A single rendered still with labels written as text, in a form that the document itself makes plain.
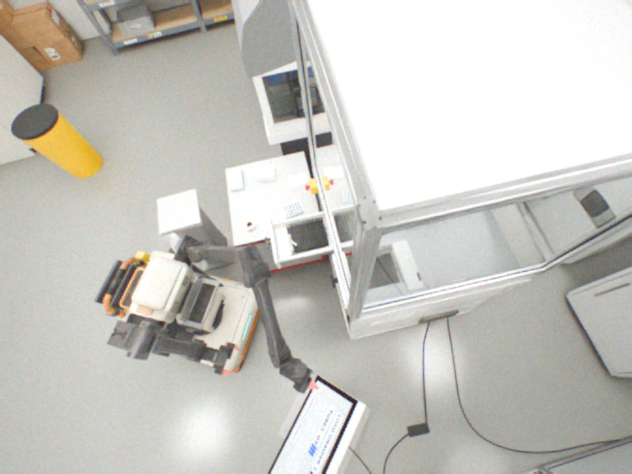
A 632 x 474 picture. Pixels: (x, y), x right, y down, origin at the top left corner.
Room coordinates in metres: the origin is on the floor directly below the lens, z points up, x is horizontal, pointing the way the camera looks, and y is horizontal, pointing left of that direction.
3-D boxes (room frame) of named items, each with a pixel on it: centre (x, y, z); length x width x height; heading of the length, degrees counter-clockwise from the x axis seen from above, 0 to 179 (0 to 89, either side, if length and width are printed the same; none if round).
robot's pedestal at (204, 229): (1.23, 0.89, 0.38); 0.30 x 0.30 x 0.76; 6
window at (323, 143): (0.77, -0.10, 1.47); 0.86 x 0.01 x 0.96; 2
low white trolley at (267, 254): (1.21, 0.25, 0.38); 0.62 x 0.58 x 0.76; 2
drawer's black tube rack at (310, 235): (0.81, 0.05, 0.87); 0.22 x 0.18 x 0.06; 92
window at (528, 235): (0.30, -0.57, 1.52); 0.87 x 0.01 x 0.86; 92
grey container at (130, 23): (4.57, 1.74, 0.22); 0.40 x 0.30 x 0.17; 96
